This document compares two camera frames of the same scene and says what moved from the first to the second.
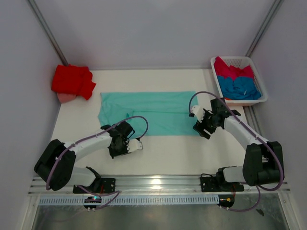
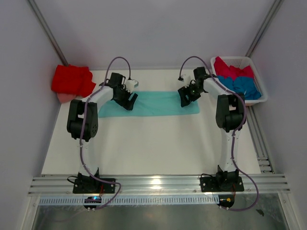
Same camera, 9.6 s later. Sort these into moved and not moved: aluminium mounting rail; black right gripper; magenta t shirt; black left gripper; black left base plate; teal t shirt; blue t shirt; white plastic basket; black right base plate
Moved: teal t shirt; black left gripper; black right gripper
Not moved: magenta t shirt; black left base plate; black right base plate; aluminium mounting rail; blue t shirt; white plastic basket
